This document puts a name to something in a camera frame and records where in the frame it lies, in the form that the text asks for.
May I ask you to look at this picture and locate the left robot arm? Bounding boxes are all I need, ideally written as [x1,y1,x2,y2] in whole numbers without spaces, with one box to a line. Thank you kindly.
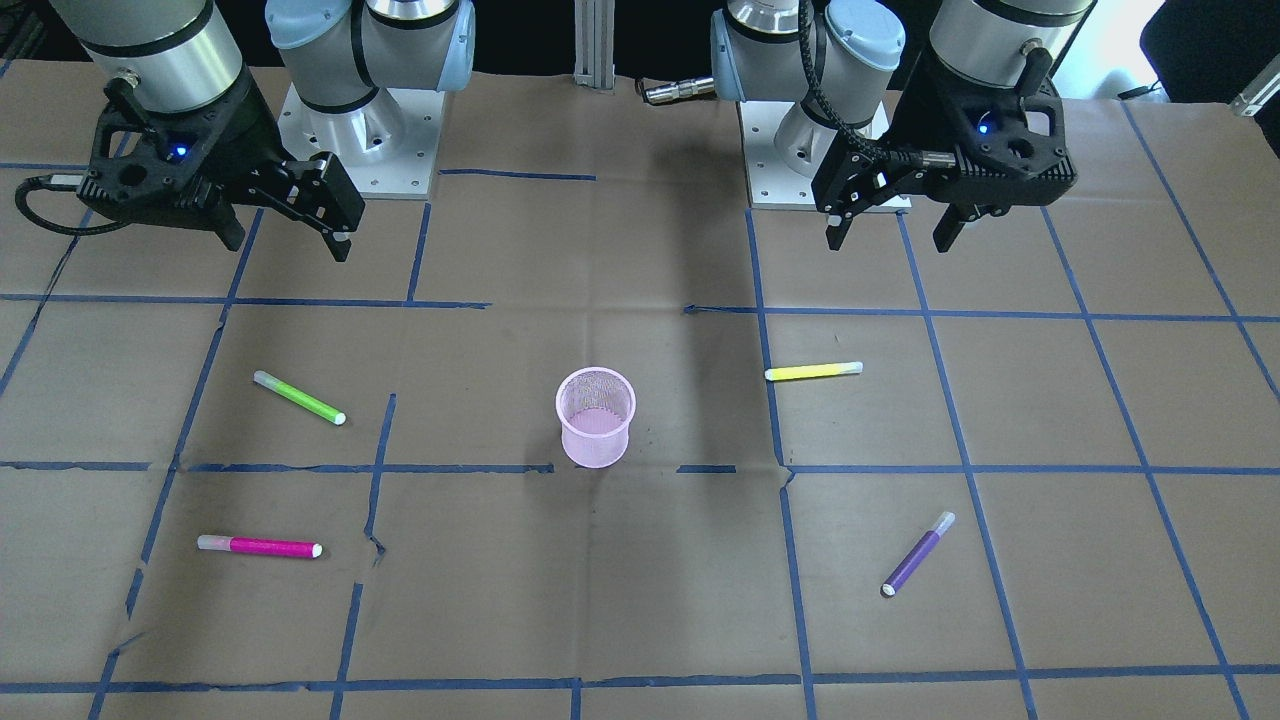
[710,1,1091,252]

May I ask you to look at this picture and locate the pink pen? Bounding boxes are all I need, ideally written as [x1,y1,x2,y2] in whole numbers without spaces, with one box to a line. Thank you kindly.
[196,534,324,559]

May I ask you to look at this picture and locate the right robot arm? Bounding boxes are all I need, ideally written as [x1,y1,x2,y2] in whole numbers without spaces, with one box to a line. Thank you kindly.
[47,1,477,263]

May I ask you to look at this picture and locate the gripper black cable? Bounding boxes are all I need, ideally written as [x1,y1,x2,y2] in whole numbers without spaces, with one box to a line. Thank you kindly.
[797,0,956,167]
[14,176,131,238]

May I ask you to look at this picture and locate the yellow pen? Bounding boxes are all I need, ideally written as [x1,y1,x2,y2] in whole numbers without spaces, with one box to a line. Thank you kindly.
[763,361,864,382]

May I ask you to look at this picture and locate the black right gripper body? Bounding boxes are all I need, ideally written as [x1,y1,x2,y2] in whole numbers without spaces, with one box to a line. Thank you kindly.
[76,78,366,233]

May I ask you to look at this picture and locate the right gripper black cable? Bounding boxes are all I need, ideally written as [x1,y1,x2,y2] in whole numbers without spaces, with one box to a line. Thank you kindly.
[14,176,131,238]

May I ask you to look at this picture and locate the pink mesh cup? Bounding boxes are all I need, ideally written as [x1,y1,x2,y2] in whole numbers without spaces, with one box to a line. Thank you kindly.
[556,366,636,469]

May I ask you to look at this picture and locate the green pen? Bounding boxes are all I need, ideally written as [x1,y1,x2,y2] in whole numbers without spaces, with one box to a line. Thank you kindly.
[253,370,347,427]

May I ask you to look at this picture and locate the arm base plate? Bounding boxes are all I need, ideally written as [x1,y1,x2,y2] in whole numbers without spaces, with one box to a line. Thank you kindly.
[739,101,836,211]
[278,86,452,201]

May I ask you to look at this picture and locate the aluminium frame post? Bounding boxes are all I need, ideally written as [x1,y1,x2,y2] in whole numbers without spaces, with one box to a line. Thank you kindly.
[573,0,616,94]

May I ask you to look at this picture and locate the purple pen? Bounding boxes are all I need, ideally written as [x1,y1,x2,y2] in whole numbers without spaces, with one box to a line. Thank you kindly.
[879,511,956,598]

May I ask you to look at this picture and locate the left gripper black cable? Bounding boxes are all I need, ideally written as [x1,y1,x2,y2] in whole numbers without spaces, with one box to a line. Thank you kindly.
[797,0,956,167]

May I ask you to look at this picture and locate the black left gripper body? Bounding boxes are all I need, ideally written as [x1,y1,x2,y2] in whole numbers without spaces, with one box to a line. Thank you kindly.
[812,47,1078,215]

